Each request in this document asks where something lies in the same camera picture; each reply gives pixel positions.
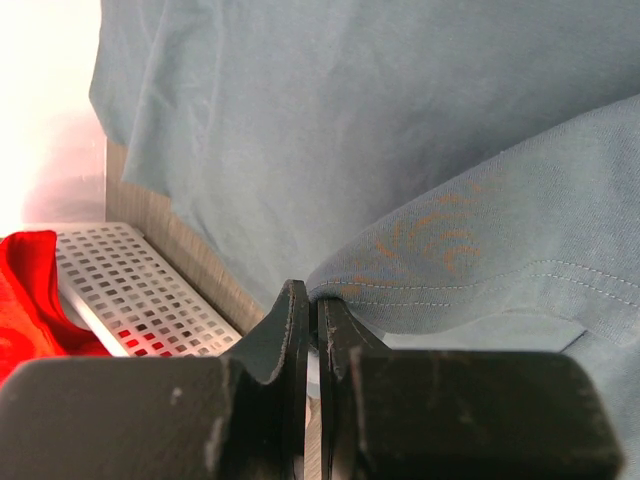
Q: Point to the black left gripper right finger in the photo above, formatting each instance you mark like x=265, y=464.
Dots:
x=437, y=414

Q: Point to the red t shirt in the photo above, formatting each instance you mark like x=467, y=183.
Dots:
x=33, y=322

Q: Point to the white perforated plastic basket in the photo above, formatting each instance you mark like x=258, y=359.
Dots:
x=131, y=298

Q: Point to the grey-blue t shirt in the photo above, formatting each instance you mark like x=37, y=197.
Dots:
x=464, y=174

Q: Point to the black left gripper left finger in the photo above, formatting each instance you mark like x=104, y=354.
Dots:
x=240, y=415

